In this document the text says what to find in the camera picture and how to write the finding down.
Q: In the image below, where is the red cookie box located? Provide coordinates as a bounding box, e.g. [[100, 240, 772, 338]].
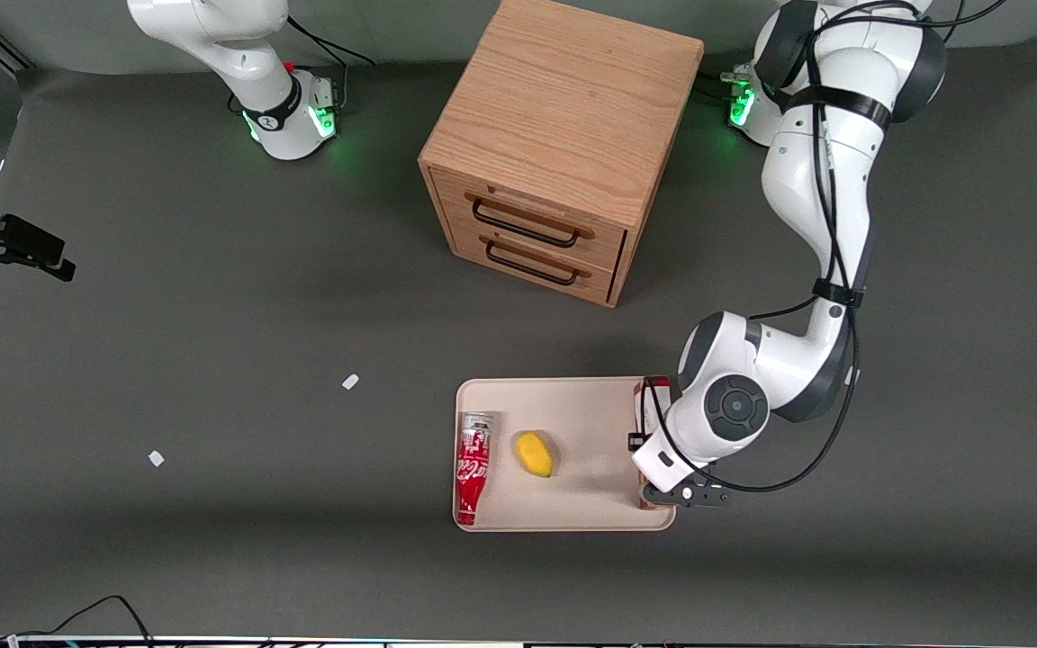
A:
[[633, 377, 676, 512]]

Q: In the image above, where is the beige plastic tray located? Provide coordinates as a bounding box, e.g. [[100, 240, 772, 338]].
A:
[[454, 376, 677, 533]]

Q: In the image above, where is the yellow lemon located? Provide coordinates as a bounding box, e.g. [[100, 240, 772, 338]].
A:
[[515, 431, 555, 479]]

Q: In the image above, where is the red cola can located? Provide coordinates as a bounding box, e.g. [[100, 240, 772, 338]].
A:
[[455, 412, 494, 527]]

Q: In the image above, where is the wooden two-drawer cabinet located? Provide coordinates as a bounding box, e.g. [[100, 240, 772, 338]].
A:
[[419, 0, 706, 309]]

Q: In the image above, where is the thin black wrist camera cable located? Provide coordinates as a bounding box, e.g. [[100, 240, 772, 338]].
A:
[[627, 376, 674, 451]]

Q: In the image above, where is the black metal drawer handle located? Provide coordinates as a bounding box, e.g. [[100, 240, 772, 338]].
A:
[[472, 200, 581, 248], [485, 239, 579, 287]]

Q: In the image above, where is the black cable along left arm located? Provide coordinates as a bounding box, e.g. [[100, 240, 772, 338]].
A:
[[712, 0, 1010, 494]]

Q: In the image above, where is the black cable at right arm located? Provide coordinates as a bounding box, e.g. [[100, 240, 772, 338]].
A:
[[287, 16, 375, 68]]

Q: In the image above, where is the black cable on table edge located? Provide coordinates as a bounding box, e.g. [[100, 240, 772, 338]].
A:
[[0, 594, 156, 647]]

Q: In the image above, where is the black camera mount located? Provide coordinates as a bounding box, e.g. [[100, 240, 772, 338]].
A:
[[0, 184, 77, 284]]

